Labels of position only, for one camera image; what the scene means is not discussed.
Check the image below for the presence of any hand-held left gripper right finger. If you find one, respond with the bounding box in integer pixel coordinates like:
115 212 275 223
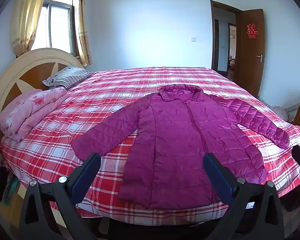
202 152 286 240

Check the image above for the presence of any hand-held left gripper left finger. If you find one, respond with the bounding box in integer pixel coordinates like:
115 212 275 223
19 152 102 240

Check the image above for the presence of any purple quilted down jacket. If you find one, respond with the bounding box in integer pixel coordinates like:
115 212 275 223
70 84 290 210

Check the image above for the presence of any pile of hanging clothes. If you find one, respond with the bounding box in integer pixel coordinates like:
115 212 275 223
0 142 18 207

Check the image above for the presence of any bed with red plaid sheet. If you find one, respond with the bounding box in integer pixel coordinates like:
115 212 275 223
0 66 300 227

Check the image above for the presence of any folded pink floral quilt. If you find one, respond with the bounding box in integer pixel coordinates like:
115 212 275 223
0 87 68 142

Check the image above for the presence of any striped floral pillow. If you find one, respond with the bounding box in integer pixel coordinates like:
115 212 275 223
42 66 92 90

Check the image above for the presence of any brown wooden door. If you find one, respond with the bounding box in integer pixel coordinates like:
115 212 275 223
234 9 266 98

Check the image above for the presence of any cream and brown wooden headboard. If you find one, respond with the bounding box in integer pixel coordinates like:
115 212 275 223
0 48 85 144

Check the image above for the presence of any red paper door decoration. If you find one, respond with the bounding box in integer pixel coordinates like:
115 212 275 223
246 24 258 39

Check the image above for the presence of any yellow curtain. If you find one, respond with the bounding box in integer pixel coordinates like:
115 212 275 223
11 0 50 57
72 0 93 67

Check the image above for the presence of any window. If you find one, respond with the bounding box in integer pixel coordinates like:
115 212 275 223
31 0 77 55

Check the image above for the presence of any dark wooden door frame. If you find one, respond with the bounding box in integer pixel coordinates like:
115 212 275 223
210 0 242 78

